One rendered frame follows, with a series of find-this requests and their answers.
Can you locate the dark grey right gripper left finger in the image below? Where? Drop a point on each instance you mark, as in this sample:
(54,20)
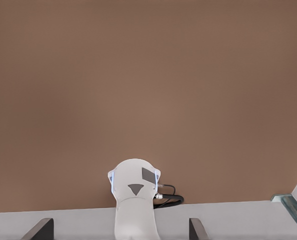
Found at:
(42,231)

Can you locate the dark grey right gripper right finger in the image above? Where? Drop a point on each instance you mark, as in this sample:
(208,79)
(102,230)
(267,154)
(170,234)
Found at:
(196,231)

